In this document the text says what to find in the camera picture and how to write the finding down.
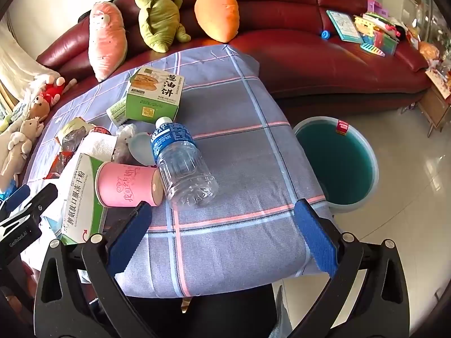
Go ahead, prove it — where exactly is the white green medicine box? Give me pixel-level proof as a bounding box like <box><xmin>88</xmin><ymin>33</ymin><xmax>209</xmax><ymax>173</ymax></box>
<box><xmin>60</xmin><ymin>154</ymin><xmax>106</xmax><ymax>245</ymax></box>

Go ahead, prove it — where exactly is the pink paper cup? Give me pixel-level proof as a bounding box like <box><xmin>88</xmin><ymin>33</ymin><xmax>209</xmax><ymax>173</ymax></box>
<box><xmin>95</xmin><ymin>162</ymin><xmax>164</xmax><ymax>208</ymax></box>

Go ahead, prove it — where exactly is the clear plastic water bottle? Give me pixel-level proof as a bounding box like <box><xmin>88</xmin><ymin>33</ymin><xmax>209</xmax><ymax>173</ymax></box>
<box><xmin>151</xmin><ymin>117</ymin><xmax>219</xmax><ymax>211</ymax></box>

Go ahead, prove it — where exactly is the green scallion pancake box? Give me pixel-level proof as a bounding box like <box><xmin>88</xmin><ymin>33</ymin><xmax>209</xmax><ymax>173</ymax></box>
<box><xmin>125</xmin><ymin>66</ymin><xmax>185</xmax><ymax>124</ymax></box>

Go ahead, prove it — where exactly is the red snack packet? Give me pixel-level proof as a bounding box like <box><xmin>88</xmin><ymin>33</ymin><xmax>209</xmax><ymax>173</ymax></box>
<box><xmin>45</xmin><ymin>151</ymin><xmax>74</xmax><ymax>179</ymax></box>

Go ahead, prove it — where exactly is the yellow black snack bag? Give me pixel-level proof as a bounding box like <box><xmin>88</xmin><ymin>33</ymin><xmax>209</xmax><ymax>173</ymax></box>
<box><xmin>55</xmin><ymin>117</ymin><xmax>94</xmax><ymax>152</ymax></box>

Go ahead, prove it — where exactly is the white paper towel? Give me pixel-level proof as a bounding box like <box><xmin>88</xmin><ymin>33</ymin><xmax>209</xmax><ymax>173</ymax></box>
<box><xmin>77</xmin><ymin>132</ymin><xmax>117</xmax><ymax>162</ymax></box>

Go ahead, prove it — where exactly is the clear plastic bag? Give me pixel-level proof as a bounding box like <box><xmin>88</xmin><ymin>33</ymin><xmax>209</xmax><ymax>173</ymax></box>
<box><xmin>112</xmin><ymin>124</ymin><xmax>137</xmax><ymax>163</ymax></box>

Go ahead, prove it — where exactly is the green clear plastic wrapper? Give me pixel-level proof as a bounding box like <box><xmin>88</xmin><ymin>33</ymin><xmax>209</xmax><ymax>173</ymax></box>
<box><xmin>106</xmin><ymin>98</ymin><xmax>127</xmax><ymax>127</ymax></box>

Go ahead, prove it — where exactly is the teal round trash bin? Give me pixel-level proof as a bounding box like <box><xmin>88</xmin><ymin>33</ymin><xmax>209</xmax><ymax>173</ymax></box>
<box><xmin>293</xmin><ymin>116</ymin><xmax>379</xmax><ymax>214</ymax></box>

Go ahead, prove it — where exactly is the beige rabbit plush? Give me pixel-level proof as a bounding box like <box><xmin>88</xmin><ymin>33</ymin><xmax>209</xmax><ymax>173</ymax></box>
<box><xmin>1</xmin><ymin>117</ymin><xmax>44</xmax><ymax>193</ymax></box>

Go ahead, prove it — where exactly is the grey plaid tablecloth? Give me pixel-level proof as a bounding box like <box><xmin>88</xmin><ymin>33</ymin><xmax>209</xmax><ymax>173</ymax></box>
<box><xmin>21</xmin><ymin>43</ymin><xmax>345</xmax><ymax>299</ymax></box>

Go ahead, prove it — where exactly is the brown teddy bear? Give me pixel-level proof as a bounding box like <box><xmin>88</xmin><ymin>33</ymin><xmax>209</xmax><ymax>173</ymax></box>
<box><xmin>27</xmin><ymin>95</ymin><xmax>50</xmax><ymax>123</ymax></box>

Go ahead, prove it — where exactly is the clear plastic lid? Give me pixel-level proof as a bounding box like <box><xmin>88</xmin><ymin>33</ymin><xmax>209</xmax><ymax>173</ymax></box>
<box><xmin>128</xmin><ymin>132</ymin><xmax>155</xmax><ymax>166</ymax></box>

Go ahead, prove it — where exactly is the red plush doll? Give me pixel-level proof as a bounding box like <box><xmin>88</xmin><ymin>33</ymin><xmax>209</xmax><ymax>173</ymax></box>
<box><xmin>41</xmin><ymin>75</ymin><xmax>77</xmax><ymax>107</ymax></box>

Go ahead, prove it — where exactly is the cream curtain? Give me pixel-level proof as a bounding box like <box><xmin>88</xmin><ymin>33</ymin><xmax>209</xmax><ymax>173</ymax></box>
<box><xmin>0</xmin><ymin>20</ymin><xmax>60</xmax><ymax>101</ymax></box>

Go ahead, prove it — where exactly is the pink carrot plush pillow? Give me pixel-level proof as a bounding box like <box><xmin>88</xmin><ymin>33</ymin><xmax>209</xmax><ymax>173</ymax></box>
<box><xmin>88</xmin><ymin>2</ymin><xmax>128</xmax><ymax>83</ymax></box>

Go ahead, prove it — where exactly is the wooden side table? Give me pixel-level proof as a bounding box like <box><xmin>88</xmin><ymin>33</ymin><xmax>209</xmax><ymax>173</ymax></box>
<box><xmin>417</xmin><ymin>69</ymin><xmax>450</xmax><ymax>137</ymax></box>

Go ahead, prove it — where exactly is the blue toy wheel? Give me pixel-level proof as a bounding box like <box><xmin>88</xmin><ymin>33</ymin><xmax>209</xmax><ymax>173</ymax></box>
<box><xmin>321</xmin><ymin>31</ymin><xmax>330</xmax><ymax>40</ymax></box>

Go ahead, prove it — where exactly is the green dinosaur plush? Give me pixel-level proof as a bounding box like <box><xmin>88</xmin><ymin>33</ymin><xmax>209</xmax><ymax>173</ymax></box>
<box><xmin>134</xmin><ymin>0</ymin><xmax>191</xmax><ymax>54</ymax></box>

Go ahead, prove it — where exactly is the teal children's book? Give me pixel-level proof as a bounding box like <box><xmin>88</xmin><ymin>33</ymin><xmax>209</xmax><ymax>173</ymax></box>
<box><xmin>326</xmin><ymin>10</ymin><xmax>364</xmax><ymax>44</ymax></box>

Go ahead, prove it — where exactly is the orange carrot plush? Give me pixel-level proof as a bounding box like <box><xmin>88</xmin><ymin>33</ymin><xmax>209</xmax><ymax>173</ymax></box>
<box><xmin>194</xmin><ymin>0</ymin><xmax>240</xmax><ymax>44</ymax></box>

